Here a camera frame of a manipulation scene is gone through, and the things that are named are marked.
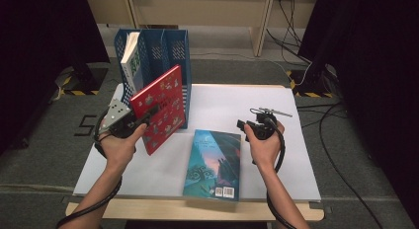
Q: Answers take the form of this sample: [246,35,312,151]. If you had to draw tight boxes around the long black floor cable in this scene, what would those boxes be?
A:
[318,102,384,229]

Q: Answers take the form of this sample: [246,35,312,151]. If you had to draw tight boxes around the person's right hand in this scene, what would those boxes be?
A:
[243,120,286,173]

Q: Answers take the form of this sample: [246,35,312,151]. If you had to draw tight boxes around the red book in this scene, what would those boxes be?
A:
[128,64,187,157]

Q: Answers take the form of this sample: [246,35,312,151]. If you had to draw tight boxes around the person's left hand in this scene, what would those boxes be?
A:
[98,123,148,173]

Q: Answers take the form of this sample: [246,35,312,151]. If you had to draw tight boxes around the white book with picture grid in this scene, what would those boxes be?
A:
[120,31,146,95]

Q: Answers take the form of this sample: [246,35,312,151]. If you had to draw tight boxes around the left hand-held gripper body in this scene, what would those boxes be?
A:
[98,98,147,139]

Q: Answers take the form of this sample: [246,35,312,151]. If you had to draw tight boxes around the thick black power cable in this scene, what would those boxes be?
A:
[265,28,313,65]

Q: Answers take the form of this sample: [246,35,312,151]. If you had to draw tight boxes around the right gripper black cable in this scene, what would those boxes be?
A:
[266,115,297,229]

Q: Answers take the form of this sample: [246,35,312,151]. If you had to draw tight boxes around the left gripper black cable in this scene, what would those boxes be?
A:
[55,110,124,229]

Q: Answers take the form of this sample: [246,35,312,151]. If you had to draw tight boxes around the short black floor cable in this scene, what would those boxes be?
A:
[295,102,344,110]

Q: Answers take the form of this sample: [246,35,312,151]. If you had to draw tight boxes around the light wooden desk frame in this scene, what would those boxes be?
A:
[82,0,320,58]

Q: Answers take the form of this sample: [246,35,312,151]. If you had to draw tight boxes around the blue plastic file rack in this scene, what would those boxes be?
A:
[113,27,193,129]

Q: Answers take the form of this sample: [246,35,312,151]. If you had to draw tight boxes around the black stand base hazard tape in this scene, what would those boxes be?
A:
[61,63,110,97]
[286,64,338,99]

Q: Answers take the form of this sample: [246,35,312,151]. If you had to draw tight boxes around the black curtain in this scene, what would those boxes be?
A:
[0,0,111,156]
[296,0,419,227]

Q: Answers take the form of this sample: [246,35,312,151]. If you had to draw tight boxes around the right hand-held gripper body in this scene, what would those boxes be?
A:
[249,107,293,141]

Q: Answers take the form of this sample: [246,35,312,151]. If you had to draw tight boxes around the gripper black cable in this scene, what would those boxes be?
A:
[266,115,297,229]
[55,110,124,229]

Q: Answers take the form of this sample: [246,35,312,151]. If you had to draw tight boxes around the teal illustrated book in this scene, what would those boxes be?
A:
[182,128,242,202]

